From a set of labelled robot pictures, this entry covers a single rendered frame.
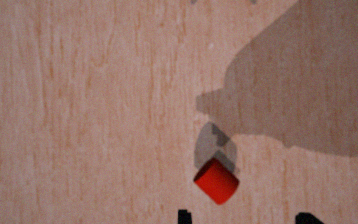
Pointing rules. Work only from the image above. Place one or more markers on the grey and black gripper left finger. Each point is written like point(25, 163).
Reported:
point(184, 217)

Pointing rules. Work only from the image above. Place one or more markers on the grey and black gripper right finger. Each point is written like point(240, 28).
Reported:
point(306, 218)

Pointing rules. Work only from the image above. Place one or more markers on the red short cylinder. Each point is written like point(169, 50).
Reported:
point(216, 181)

